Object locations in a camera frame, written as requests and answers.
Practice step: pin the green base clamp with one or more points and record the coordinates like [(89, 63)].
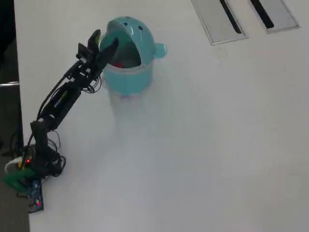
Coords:
[(14, 180)]

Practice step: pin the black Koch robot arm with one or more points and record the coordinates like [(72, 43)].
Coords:
[(60, 104)]

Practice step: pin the blue controller circuit board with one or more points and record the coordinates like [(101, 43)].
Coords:
[(36, 195)]

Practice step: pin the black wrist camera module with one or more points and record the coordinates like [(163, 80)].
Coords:
[(82, 52)]

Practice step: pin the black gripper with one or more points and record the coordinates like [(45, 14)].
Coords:
[(90, 68)]

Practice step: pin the teal whale-shaped bin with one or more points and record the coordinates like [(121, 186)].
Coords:
[(128, 79)]

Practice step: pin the silver metal bar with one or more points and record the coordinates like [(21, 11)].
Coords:
[(9, 84)]

